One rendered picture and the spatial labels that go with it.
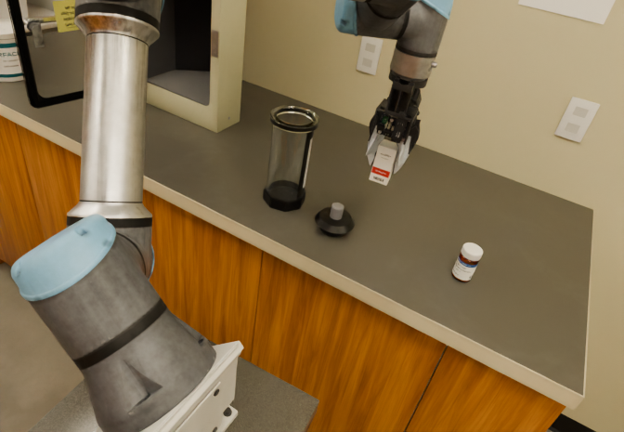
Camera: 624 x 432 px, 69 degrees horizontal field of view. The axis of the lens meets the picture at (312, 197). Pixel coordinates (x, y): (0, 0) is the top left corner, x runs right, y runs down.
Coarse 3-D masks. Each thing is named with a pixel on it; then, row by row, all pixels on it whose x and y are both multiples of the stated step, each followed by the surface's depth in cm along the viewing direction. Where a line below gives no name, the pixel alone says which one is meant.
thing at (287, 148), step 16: (272, 112) 100; (288, 112) 104; (304, 112) 103; (272, 128) 101; (272, 144) 102; (288, 144) 99; (304, 144) 100; (272, 160) 103; (288, 160) 101; (272, 176) 105; (288, 176) 103; (272, 192) 107; (288, 192) 106
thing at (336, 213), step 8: (328, 208) 106; (336, 208) 101; (320, 216) 103; (328, 216) 103; (336, 216) 102; (344, 216) 104; (320, 224) 102; (328, 224) 101; (336, 224) 102; (344, 224) 102; (352, 224) 104; (328, 232) 102; (336, 232) 101; (344, 232) 102
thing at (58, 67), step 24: (24, 0) 108; (48, 0) 112; (72, 0) 116; (24, 24) 110; (48, 24) 114; (72, 24) 119; (48, 48) 117; (72, 48) 122; (48, 72) 120; (72, 72) 125; (48, 96) 122
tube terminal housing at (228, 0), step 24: (216, 0) 115; (240, 0) 121; (216, 24) 118; (240, 24) 125; (240, 48) 129; (216, 72) 125; (240, 72) 134; (168, 96) 139; (216, 96) 129; (240, 96) 139; (192, 120) 138; (216, 120) 133
